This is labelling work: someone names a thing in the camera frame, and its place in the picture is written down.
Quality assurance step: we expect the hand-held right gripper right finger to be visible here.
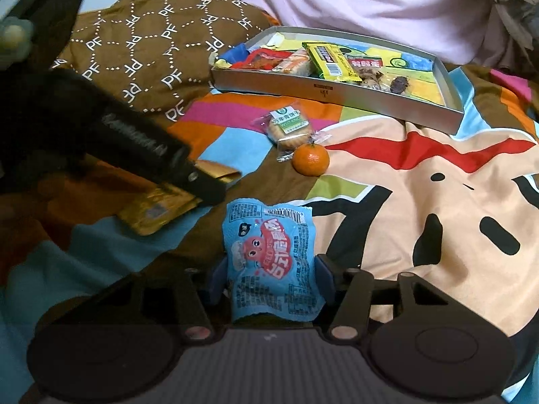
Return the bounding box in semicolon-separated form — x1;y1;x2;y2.
316;254;450;341

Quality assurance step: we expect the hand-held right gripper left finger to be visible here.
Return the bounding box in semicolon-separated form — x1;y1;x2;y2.
84;256;231;341

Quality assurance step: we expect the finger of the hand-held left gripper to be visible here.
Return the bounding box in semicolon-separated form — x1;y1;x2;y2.
159;159;229;207

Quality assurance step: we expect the gold foil packet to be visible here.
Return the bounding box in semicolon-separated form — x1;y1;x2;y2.
117;160;242;237

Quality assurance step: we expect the light blue snack packet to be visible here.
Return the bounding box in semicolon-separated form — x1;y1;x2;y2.
222;198;328;326

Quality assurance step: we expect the grey shallow box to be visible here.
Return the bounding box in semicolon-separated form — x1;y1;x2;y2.
209;26;466;134

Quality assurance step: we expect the orange rice cracker packet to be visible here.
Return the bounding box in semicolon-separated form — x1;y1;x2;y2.
272;48;315;77

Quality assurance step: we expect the yellow green snack packet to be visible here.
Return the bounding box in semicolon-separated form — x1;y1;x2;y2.
302;41;359;81

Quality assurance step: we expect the red label snack packet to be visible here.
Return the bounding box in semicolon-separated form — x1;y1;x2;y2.
346;53;391;90

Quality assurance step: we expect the green label cookie packet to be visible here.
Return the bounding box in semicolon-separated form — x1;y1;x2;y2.
252;107;333;163

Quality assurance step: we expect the colourful printed bedsheet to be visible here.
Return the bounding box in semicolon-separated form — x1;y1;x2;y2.
0;62;539;404

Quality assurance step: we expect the tangerine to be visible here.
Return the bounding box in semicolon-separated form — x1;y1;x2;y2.
292;142;331;176

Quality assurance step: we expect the brown patterned pillow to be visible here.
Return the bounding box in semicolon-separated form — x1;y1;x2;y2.
51;0;279;124

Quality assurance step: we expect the dark blue stick packet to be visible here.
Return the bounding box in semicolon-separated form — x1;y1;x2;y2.
214;44;254;69

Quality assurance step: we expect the dark brown unwrapped snack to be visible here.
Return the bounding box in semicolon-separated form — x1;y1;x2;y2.
386;74;410;94

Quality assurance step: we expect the dark printed cloth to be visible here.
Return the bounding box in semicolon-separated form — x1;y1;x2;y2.
469;0;539;77

